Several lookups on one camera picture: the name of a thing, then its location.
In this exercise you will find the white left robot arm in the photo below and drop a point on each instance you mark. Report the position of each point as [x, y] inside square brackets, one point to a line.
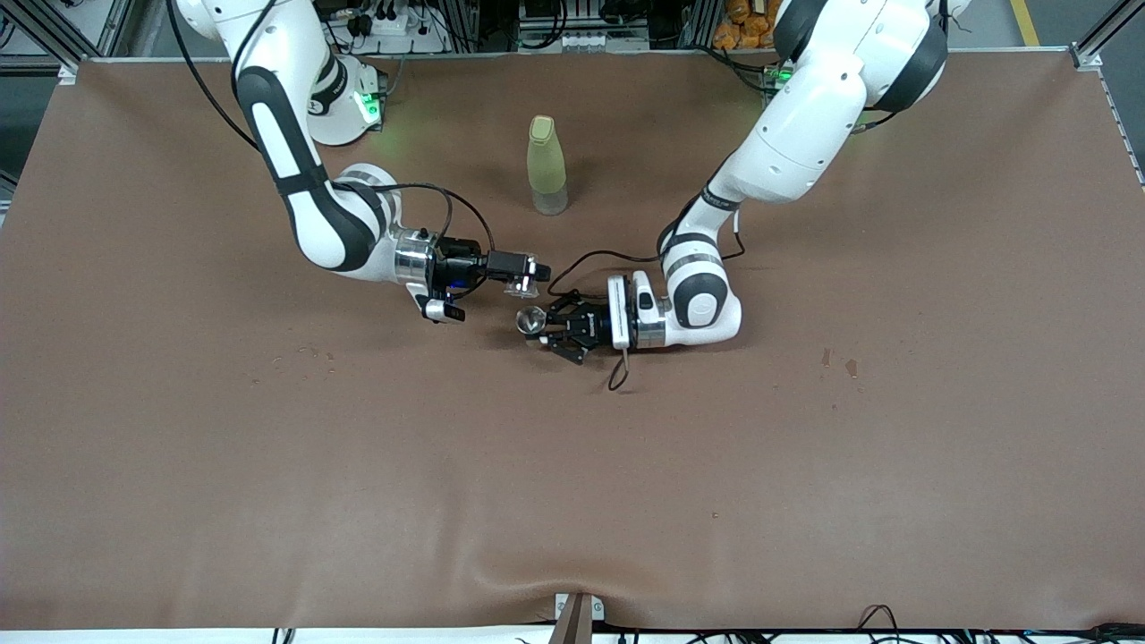
[805, 134]

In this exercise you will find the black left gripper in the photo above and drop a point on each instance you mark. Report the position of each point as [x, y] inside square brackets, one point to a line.
[591, 325]

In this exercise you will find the grey electronics box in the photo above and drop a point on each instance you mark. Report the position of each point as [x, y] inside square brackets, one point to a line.
[581, 40]

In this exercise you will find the white power strip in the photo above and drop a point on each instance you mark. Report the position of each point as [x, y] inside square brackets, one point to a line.
[394, 31]

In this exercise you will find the aluminium frame strut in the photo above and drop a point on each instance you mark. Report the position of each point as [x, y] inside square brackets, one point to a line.
[465, 27]
[702, 22]

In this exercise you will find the aluminium corner frame post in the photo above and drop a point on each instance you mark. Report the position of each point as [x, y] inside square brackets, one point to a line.
[1087, 55]
[112, 27]

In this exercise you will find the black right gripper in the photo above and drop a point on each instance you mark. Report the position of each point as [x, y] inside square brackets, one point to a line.
[462, 258]

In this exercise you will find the orange snack bag pile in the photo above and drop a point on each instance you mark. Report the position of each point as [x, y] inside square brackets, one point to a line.
[747, 27]

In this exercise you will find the yellow-green water bottle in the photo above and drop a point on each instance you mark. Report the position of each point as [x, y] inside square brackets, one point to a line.
[546, 165]

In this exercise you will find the silver mount bracket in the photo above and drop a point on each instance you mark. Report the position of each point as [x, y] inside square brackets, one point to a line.
[597, 608]

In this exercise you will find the brown table cloth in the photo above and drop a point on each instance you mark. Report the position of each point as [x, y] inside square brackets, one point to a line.
[572, 492]

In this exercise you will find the small clear glass cup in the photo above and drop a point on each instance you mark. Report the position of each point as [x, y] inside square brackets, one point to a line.
[521, 286]

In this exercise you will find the steel double jigger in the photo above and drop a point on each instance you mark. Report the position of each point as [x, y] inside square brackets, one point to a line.
[530, 320]

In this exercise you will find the brown mount bar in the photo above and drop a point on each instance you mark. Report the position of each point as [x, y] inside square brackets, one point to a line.
[572, 626]

